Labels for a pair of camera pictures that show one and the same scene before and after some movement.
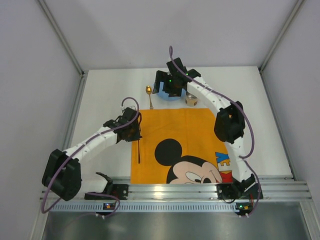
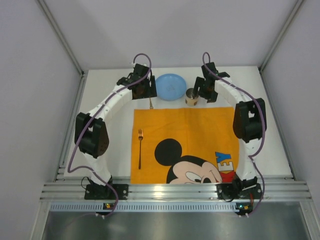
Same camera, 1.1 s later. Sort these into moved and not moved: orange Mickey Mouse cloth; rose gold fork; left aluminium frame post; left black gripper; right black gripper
Moved: right black gripper; left black gripper; rose gold fork
Not moved: left aluminium frame post; orange Mickey Mouse cloth
